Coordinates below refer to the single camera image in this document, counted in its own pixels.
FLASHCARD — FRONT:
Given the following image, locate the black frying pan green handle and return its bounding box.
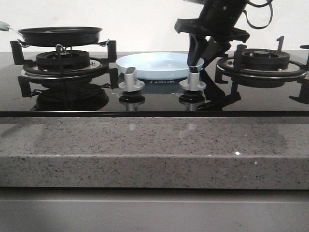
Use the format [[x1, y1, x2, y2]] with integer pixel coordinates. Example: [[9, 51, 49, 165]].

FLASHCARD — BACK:
[[15, 27, 102, 47]]

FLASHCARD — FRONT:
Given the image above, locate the right black pan support grate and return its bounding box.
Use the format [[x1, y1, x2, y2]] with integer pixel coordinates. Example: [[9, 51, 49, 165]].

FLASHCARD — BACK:
[[215, 36, 309, 104]]

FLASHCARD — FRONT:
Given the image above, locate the left black gas burner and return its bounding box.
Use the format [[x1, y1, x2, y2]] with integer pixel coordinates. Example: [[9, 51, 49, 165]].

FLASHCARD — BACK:
[[36, 50, 90, 71]]

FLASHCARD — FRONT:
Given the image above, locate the light blue plate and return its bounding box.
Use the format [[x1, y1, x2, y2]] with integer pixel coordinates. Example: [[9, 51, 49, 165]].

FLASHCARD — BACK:
[[115, 52, 205, 81]]

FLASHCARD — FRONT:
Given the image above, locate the silver stove knob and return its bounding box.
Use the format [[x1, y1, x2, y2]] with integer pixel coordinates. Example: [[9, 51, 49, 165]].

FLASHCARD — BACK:
[[118, 67, 145, 92], [179, 66, 206, 91]]

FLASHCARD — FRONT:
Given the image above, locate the black gas burner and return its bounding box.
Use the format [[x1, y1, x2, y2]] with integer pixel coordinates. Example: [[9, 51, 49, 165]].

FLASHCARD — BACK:
[[36, 50, 90, 71], [241, 48, 290, 71]]

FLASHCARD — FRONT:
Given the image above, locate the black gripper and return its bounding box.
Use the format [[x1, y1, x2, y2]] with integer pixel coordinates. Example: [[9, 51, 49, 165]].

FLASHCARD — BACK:
[[174, 0, 250, 69]]

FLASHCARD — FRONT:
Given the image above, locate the left black pan support grate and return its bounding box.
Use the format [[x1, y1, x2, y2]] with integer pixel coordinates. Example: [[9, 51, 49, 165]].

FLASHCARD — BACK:
[[10, 40, 117, 84]]

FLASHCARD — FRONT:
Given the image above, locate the right black gas burner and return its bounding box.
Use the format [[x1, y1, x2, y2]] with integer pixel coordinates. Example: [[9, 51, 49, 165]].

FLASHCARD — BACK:
[[241, 48, 290, 71]]

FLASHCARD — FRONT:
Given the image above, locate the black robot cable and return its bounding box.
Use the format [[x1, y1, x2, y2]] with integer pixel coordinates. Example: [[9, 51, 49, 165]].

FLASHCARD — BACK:
[[241, 0, 275, 30]]

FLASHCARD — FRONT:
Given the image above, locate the black glass gas hob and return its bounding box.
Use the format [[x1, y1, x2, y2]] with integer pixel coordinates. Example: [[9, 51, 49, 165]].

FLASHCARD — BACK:
[[0, 52, 309, 117]]

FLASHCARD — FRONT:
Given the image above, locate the grey cabinet front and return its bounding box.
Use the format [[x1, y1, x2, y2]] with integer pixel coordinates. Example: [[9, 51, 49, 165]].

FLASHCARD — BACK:
[[0, 188, 309, 232]]

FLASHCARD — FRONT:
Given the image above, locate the left silver stove knob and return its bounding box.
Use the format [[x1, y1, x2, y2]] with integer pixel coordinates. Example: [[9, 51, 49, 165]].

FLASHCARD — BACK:
[[118, 67, 145, 92]]

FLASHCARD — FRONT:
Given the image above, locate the black pan support grate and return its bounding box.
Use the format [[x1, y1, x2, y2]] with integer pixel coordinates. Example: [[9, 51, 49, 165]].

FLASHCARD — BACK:
[[10, 40, 117, 84], [215, 36, 309, 104]]

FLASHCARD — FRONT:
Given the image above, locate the right silver stove knob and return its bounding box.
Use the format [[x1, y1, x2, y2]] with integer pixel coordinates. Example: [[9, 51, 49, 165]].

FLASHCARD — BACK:
[[179, 66, 206, 91]]

